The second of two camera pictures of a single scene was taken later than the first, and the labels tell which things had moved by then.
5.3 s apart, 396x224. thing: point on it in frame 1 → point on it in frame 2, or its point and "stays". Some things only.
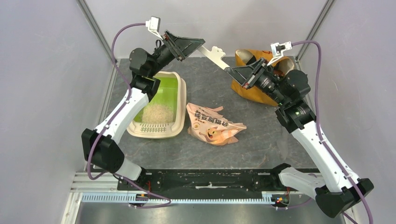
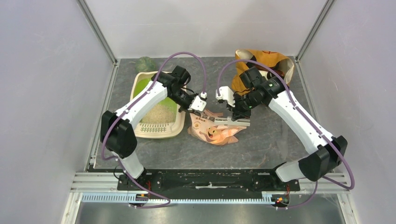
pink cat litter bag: (208, 125) stays
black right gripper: (246, 76) → (237, 112)
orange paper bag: (248, 58) stays
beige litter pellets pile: (157, 114) stays
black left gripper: (180, 48) → (185, 110)
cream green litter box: (164, 116) stays
